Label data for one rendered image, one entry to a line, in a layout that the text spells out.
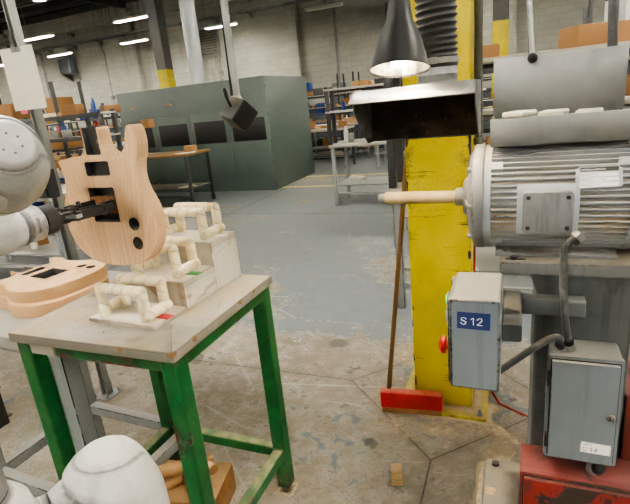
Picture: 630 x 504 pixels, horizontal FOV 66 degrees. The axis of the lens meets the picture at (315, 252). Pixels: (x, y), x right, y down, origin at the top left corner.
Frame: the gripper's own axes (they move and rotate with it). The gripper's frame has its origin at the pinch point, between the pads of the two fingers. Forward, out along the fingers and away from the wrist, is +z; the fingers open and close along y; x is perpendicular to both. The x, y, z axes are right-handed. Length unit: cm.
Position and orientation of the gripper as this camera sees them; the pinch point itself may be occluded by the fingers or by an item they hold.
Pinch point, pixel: (103, 204)
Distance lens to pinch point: 152.5
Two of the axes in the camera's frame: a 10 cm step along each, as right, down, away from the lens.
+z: 4.2, -2.9, 8.6
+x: -0.9, -9.6, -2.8
